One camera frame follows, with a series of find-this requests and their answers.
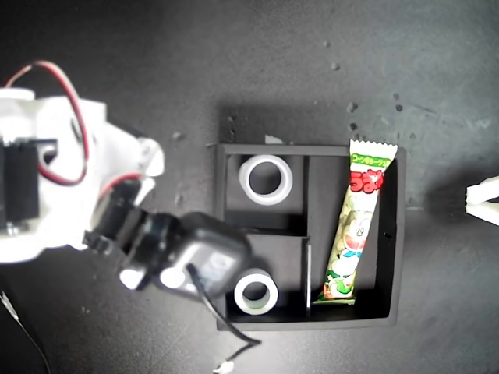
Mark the printed wrapper snack bar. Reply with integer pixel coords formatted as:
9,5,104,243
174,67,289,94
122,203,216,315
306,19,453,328
312,139,399,307

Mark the white tape roll grey core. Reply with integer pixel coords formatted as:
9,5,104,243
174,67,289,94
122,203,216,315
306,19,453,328
233,272,280,316

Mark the black compartment tray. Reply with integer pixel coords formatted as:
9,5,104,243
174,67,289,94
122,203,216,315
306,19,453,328
214,143,407,333

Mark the red servo wire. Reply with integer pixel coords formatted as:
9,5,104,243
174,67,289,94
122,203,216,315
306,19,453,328
2,59,90,186

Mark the thin wire bundle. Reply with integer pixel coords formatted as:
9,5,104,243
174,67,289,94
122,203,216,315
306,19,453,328
0,290,54,374

